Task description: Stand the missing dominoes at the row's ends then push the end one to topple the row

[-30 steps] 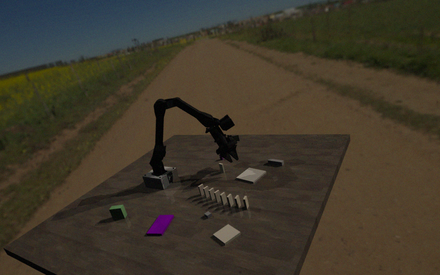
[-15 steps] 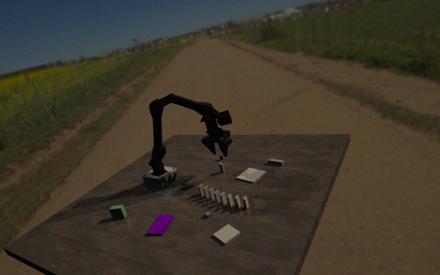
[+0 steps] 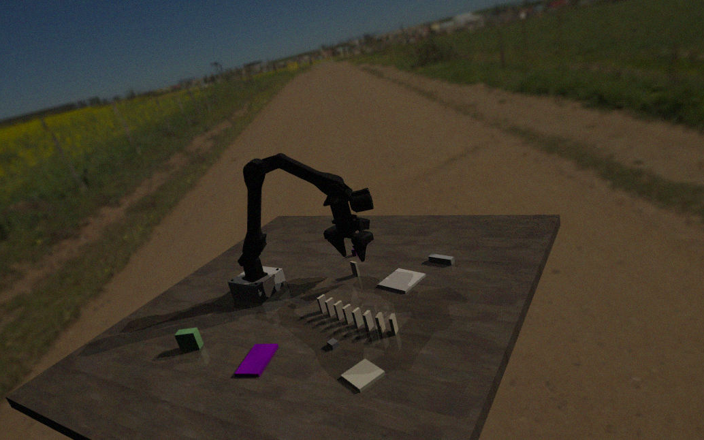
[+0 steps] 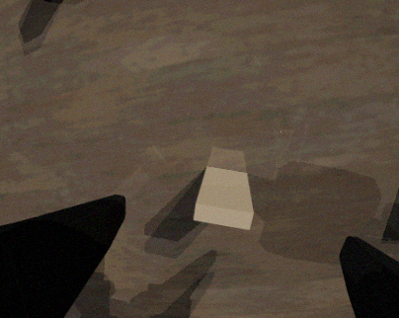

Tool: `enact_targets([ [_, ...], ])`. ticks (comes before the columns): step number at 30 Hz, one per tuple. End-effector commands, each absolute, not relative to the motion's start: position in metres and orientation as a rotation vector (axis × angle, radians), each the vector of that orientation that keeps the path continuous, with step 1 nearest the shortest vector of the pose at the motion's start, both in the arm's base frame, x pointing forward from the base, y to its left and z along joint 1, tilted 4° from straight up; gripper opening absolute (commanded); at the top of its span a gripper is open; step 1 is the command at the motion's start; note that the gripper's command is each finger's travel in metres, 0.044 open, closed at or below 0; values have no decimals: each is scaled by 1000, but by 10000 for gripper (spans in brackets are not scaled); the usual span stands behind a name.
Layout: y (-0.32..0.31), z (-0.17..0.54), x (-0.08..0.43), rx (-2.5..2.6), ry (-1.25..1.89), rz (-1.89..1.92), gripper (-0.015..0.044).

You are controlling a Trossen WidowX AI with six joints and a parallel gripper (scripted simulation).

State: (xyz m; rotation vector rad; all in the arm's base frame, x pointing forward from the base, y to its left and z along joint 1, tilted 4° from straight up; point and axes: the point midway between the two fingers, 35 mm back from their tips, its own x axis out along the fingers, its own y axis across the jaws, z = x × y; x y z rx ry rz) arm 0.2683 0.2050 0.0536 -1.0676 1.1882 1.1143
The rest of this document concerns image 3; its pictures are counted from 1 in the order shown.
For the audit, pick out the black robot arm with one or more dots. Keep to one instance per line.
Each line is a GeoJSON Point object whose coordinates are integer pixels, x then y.
{"type": "Point", "coordinates": [330, 184]}

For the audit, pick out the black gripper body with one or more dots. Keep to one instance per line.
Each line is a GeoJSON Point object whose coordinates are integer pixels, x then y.
{"type": "Point", "coordinates": [344, 227]}

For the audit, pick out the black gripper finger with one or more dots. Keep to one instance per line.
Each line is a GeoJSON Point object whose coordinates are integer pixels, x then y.
{"type": "Point", "coordinates": [361, 251]}
{"type": "Point", "coordinates": [339, 244]}

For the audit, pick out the green block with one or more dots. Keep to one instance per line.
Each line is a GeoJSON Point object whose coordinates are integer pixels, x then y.
{"type": "Point", "coordinates": [189, 339]}

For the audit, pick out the beige rectangular block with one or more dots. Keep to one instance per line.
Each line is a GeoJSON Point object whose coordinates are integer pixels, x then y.
{"type": "Point", "coordinates": [330, 307]}
{"type": "Point", "coordinates": [402, 280]}
{"type": "Point", "coordinates": [380, 322]}
{"type": "Point", "coordinates": [368, 320]}
{"type": "Point", "coordinates": [363, 375]}
{"type": "Point", "coordinates": [393, 324]}
{"type": "Point", "coordinates": [347, 310]}
{"type": "Point", "coordinates": [338, 309]}
{"type": "Point", "coordinates": [357, 317]}
{"type": "Point", "coordinates": [354, 268]}
{"type": "Point", "coordinates": [321, 301]}

